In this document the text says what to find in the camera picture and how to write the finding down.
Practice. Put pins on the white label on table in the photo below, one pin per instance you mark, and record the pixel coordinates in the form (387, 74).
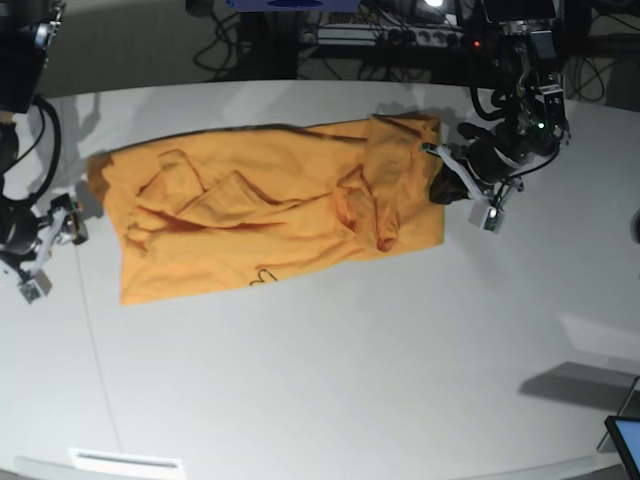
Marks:
(94, 459)

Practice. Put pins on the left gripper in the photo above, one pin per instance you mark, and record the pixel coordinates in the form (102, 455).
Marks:
(488, 169)

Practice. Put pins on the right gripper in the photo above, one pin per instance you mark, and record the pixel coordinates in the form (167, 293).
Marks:
(25, 235)

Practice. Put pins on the tablet screen on stand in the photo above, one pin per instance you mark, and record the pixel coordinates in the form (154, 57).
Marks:
(622, 432)

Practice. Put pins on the white power strip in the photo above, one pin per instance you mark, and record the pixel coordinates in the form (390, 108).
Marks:
(424, 37)

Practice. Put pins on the yellow T-shirt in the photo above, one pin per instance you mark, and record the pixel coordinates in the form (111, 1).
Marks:
(225, 209)

